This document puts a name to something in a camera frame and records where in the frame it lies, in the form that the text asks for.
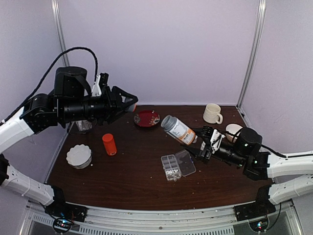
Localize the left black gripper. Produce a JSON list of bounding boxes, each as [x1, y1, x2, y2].
[[61, 85, 137, 125]]

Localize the grey lid pill bottle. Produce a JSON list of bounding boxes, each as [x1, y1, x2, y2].
[[161, 115, 198, 145]]

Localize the clear plastic pill organizer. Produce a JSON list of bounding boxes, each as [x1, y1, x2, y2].
[[160, 150, 196, 181]]

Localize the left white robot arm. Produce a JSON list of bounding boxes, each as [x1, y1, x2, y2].
[[0, 67, 138, 217]]

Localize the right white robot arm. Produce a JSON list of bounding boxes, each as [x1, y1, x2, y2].
[[182, 126, 313, 216]]

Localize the cream textured mug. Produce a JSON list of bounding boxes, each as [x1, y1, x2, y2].
[[203, 103, 223, 124]]

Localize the orange pill bottle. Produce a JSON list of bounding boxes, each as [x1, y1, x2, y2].
[[102, 133, 117, 156]]

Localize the red floral plate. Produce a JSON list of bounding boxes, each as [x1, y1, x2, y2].
[[134, 110, 160, 127]]

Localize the white small bowl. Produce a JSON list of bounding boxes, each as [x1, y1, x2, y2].
[[225, 123, 243, 143]]

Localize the yellow interior floral mug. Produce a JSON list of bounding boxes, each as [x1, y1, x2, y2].
[[75, 120, 93, 134]]

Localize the white scalloped bowl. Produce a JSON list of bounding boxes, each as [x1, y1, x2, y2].
[[66, 144, 92, 169]]

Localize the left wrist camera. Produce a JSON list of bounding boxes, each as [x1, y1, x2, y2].
[[91, 73, 109, 97]]

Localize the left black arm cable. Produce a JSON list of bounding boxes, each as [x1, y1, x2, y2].
[[0, 47, 99, 125]]

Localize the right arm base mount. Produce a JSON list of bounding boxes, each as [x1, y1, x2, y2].
[[234, 185, 276, 221]]

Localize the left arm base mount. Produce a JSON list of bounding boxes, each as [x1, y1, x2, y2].
[[45, 186, 88, 222]]

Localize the left aluminium frame post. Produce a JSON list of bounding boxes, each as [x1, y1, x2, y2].
[[51, 0, 67, 52]]

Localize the aluminium frame post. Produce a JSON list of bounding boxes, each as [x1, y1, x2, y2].
[[237, 0, 267, 109], [51, 0, 67, 52]]

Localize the front aluminium rail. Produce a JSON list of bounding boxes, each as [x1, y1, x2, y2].
[[17, 202, 304, 235]]

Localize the right aluminium frame post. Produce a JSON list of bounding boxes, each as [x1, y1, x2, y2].
[[237, 0, 267, 109]]

